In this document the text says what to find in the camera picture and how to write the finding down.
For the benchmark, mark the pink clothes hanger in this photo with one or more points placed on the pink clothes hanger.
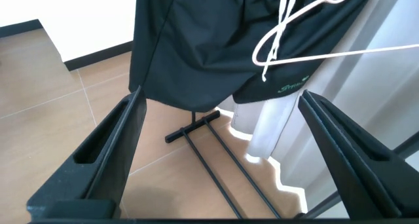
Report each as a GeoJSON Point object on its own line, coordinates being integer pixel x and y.
{"type": "Point", "coordinates": [327, 55]}

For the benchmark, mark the beige curtain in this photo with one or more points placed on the beige curtain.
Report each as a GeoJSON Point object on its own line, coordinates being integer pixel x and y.
{"type": "Point", "coordinates": [376, 86]}

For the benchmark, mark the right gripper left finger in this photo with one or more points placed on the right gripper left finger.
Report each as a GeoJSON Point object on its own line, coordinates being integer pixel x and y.
{"type": "Point", "coordinates": [101, 171]}

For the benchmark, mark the black shorts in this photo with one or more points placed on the black shorts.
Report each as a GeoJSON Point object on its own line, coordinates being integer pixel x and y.
{"type": "Point", "coordinates": [196, 47]}

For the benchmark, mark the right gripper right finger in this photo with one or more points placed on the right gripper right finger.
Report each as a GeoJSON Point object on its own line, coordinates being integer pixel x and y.
{"type": "Point", "coordinates": [360, 171]}

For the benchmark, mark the black clothes rack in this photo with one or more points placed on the black clothes rack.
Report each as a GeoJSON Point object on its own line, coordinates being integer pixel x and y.
{"type": "Point", "coordinates": [193, 127]}

